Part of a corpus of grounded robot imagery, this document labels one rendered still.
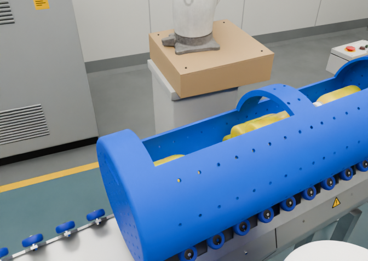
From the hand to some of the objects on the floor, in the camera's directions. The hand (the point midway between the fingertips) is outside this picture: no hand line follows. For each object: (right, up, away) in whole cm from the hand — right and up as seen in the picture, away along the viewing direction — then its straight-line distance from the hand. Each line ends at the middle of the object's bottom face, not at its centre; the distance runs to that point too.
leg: (-5, -112, +45) cm, 121 cm away
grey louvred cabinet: (-245, -56, +123) cm, 279 cm away
